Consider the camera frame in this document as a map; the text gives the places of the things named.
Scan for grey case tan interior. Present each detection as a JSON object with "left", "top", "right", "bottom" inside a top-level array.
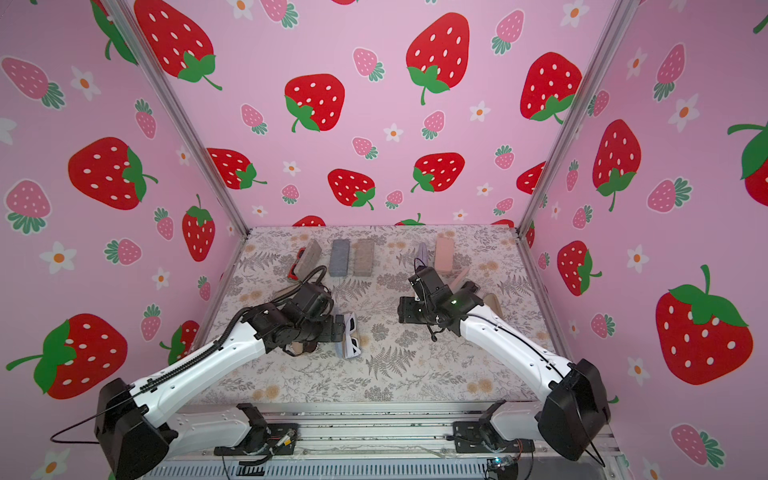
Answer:
[{"left": 414, "top": 242, "right": 429, "bottom": 270}]

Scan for pink case round glasses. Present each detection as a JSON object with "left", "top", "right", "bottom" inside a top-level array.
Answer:
[{"left": 434, "top": 236, "right": 455, "bottom": 275}]

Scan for light blue case white glasses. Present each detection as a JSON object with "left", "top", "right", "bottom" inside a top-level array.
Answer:
[{"left": 341, "top": 313, "right": 362, "bottom": 359}]

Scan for blue-grey case purple glasses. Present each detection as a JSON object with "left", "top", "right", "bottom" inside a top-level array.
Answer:
[{"left": 328, "top": 239, "right": 350, "bottom": 278}]

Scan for grey case mint interior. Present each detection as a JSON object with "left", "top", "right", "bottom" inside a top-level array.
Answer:
[{"left": 353, "top": 238, "right": 375, "bottom": 277}]

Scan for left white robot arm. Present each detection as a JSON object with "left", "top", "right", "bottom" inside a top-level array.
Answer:
[{"left": 90, "top": 265, "right": 345, "bottom": 479}]

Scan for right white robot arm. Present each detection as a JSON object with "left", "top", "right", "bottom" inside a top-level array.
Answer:
[{"left": 397, "top": 260, "right": 611, "bottom": 461}]

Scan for pink case black glasses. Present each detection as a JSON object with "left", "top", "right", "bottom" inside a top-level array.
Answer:
[{"left": 449, "top": 267, "right": 470, "bottom": 291}]

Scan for grey case with red glasses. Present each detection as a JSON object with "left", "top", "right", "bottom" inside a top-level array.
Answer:
[{"left": 287, "top": 240, "right": 322, "bottom": 281}]

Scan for floral table mat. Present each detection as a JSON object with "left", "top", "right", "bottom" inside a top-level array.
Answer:
[{"left": 197, "top": 225, "right": 552, "bottom": 404}]

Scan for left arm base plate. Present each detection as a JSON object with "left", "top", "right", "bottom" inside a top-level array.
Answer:
[{"left": 214, "top": 403, "right": 299, "bottom": 466}]

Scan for aluminium rail frame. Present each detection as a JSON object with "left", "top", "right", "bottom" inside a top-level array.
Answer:
[{"left": 143, "top": 400, "right": 620, "bottom": 479}]

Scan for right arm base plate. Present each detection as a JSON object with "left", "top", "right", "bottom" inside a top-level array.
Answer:
[{"left": 445, "top": 400, "right": 538, "bottom": 455}]

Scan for electronics board with cables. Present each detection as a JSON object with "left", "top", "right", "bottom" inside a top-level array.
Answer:
[{"left": 484, "top": 456, "right": 519, "bottom": 480}]

